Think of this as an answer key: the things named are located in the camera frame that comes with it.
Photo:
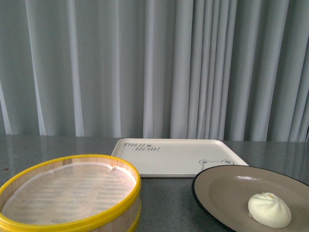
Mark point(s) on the white steamed bun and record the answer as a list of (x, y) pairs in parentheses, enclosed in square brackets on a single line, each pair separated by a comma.
[(269, 210)]

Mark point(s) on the bamboo steamer with yellow bands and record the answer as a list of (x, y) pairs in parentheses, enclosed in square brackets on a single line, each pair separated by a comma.
[(123, 217)]

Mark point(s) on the grey pleated curtain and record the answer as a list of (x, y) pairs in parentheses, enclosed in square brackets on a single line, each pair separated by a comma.
[(235, 70)]

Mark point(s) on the cream rectangular serving tray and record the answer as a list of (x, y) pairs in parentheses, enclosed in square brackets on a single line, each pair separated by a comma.
[(174, 158)]

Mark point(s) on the tan plate with black rim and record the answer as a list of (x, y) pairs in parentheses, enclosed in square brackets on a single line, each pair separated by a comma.
[(223, 192)]

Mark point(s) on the white steamer liner cloth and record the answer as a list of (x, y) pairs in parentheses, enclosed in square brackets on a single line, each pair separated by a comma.
[(70, 193)]

